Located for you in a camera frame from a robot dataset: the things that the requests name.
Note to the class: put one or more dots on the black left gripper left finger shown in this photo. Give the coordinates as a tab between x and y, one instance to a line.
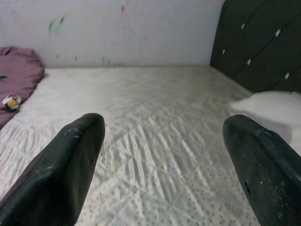
51	179

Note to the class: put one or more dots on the white quilted mattress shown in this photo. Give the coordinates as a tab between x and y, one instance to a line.
152	106

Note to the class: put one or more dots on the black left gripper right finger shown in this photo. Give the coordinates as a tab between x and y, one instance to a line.
265	176

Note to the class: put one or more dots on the dark tufted headboard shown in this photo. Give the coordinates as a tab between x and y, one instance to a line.
258	35

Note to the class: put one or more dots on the white pillow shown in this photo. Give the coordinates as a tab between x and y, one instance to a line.
277	106

